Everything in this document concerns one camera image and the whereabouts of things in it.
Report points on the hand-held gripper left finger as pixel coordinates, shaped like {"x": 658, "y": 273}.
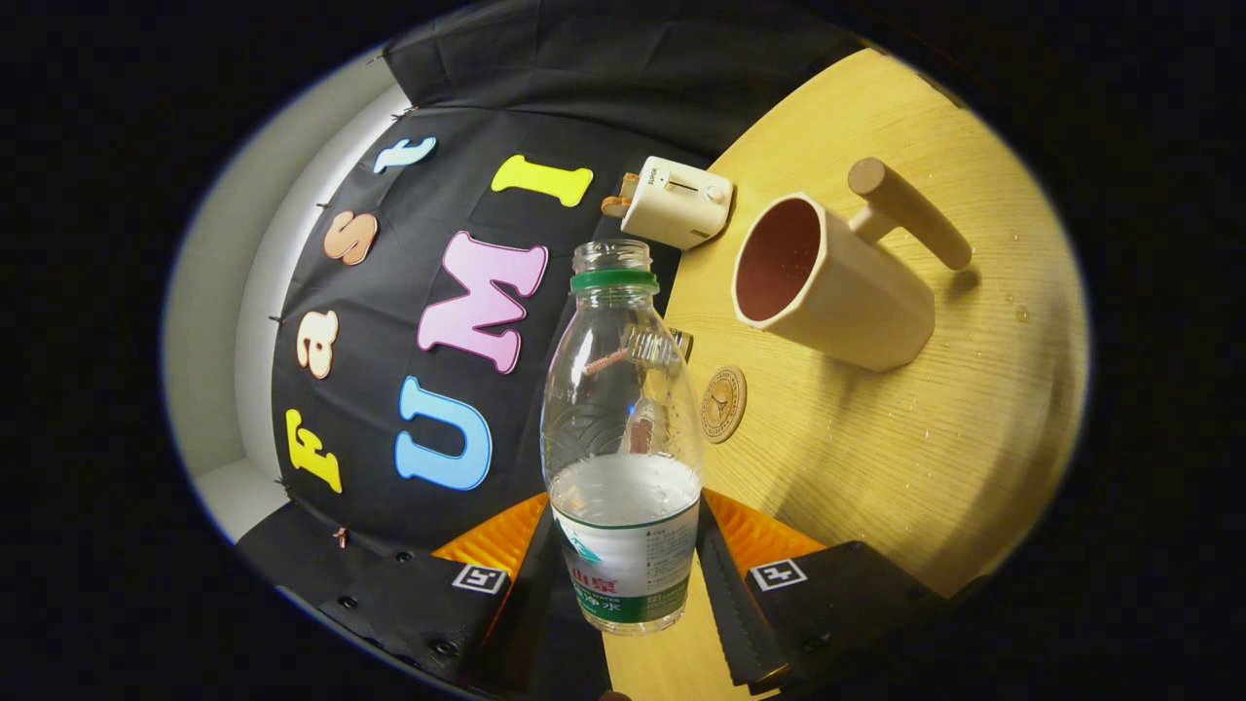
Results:
{"x": 516, "y": 623}

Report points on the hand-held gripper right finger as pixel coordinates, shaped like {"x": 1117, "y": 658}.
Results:
{"x": 730, "y": 613}

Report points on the clear plastic juice bottle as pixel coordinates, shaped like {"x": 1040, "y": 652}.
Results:
{"x": 623, "y": 574}

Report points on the round cork coaster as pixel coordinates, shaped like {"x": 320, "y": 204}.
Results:
{"x": 723, "y": 404}

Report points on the wooden table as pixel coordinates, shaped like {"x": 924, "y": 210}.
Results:
{"x": 925, "y": 467}

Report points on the black backdrop cloth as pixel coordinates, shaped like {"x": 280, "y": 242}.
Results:
{"x": 389, "y": 302}

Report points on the white toaster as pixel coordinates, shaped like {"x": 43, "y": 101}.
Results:
{"x": 677, "y": 204}

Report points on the toast bread slice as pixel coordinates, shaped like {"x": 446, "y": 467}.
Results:
{"x": 630, "y": 185}
{"x": 615, "y": 206}

